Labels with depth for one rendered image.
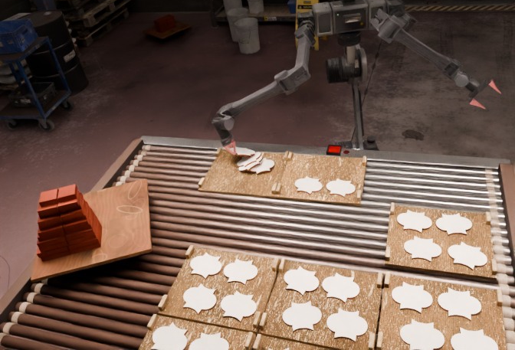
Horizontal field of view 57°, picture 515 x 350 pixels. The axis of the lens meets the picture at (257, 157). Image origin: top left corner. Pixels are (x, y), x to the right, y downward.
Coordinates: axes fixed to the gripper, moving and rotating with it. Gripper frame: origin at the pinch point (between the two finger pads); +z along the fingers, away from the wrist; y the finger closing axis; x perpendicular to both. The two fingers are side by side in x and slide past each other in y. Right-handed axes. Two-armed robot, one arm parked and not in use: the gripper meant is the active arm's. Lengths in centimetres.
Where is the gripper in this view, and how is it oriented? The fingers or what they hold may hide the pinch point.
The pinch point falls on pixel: (233, 150)
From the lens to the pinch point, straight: 252.4
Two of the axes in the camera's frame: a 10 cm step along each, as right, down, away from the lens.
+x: -8.9, 4.5, 0.3
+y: -1.6, -3.8, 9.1
